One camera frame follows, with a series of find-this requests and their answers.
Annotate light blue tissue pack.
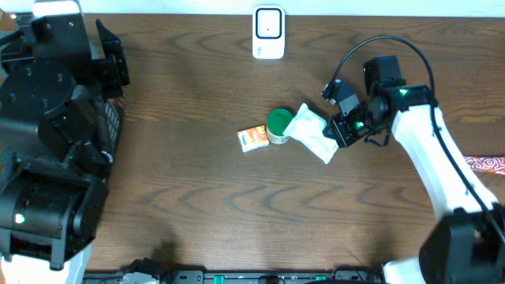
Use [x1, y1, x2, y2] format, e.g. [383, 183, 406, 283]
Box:
[283, 103, 339, 164]

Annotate green lid jar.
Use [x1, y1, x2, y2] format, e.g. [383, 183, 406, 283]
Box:
[266, 108, 294, 144]

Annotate small orange snack box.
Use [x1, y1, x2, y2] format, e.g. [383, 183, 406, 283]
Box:
[238, 125, 270, 153]

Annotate red chocolate bar wrapper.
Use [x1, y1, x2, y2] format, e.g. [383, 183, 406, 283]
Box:
[465, 156, 505, 175]

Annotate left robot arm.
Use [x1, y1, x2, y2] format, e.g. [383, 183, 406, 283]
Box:
[1, 12, 130, 283]

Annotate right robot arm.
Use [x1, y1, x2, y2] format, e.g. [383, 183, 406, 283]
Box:
[322, 56, 504, 284]

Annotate grey plastic shopping basket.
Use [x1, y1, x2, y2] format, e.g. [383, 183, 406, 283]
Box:
[102, 101, 121, 161]

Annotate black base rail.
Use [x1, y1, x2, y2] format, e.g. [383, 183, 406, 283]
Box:
[82, 258, 384, 284]

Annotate black right camera cable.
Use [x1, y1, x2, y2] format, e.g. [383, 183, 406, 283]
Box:
[331, 35, 505, 245]

